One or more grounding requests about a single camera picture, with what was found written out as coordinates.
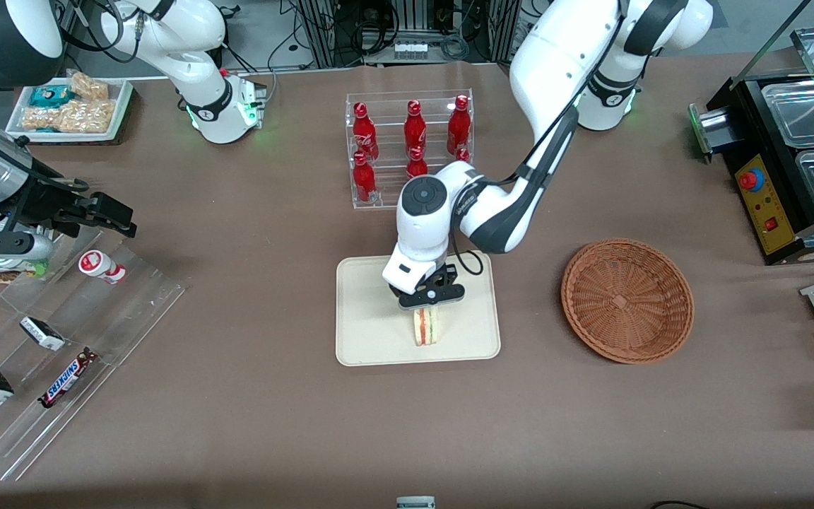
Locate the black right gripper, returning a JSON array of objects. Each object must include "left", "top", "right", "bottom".
[{"left": 22, "top": 180, "right": 138, "bottom": 238}]

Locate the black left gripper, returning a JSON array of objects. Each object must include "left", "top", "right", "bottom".
[{"left": 398, "top": 264, "right": 466, "bottom": 317}]

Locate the triangular sandwich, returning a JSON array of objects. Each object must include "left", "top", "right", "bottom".
[{"left": 413, "top": 305, "right": 442, "bottom": 347}]

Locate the cream rectangular plastic tray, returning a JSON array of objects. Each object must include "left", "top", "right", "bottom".
[{"left": 336, "top": 250, "right": 502, "bottom": 367}]

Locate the white snack tray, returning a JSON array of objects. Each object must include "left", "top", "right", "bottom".
[{"left": 6, "top": 76, "right": 134, "bottom": 143}]

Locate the brown woven wicker basket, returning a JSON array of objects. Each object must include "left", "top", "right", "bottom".
[{"left": 560, "top": 238, "right": 695, "bottom": 365}]

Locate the white red yogurt bottle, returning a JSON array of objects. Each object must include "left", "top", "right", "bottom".
[{"left": 78, "top": 250, "right": 127, "bottom": 286}]

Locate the clear acrylic stepped display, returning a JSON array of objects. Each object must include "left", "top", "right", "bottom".
[{"left": 0, "top": 226, "right": 187, "bottom": 482}]

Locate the large clear bag of snacks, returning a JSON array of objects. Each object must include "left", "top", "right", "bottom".
[{"left": 21, "top": 99, "right": 117, "bottom": 134}]

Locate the green capped white bottle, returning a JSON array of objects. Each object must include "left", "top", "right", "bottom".
[{"left": 0, "top": 257, "right": 49, "bottom": 278}]

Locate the small clear bag of snacks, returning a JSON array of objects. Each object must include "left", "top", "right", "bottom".
[{"left": 68, "top": 71, "right": 110, "bottom": 102}]

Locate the teal snack packet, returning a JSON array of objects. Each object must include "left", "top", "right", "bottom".
[{"left": 29, "top": 85, "right": 73, "bottom": 109}]

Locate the snickers chocolate bar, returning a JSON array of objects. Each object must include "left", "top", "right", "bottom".
[{"left": 38, "top": 347, "right": 99, "bottom": 409}]

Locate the clear acrylic bottle rack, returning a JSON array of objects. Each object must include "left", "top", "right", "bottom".
[{"left": 346, "top": 89, "right": 473, "bottom": 210}]

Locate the black countertop fryer appliance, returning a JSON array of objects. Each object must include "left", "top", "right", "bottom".
[{"left": 688, "top": 25, "right": 814, "bottom": 267}]

